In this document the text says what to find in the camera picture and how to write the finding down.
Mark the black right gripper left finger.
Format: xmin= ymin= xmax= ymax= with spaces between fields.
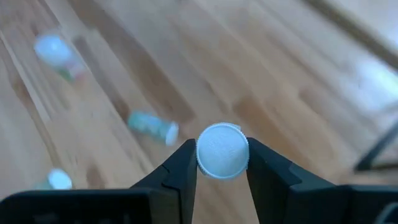
xmin=0 ymin=138 xmax=199 ymax=224

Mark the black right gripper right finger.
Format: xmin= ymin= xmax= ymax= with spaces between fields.
xmin=246 ymin=137 xmax=398 ymax=224

